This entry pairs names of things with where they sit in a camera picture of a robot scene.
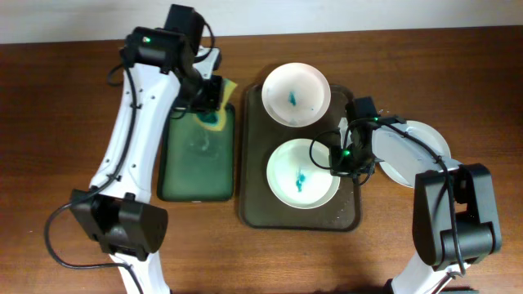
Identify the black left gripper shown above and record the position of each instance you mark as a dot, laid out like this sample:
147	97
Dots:
213	100

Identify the green yellow sponge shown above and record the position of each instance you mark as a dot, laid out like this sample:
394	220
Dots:
216	121

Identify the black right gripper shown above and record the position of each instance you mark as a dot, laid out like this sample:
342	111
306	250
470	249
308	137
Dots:
341	170

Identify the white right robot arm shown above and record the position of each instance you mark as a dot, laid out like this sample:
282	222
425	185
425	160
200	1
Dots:
455	216

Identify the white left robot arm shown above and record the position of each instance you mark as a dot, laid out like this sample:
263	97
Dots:
165	69

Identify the pinkish white plate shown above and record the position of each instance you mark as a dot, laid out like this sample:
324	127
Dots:
296	95

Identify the pale grey plate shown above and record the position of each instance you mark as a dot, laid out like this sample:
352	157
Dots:
428	135

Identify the green water tray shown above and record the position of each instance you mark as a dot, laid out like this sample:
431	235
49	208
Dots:
197	164

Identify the pale green plate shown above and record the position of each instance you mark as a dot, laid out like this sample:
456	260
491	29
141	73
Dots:
295	175

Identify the large dark serving tray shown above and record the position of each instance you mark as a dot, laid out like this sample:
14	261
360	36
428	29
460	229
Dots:
258	206

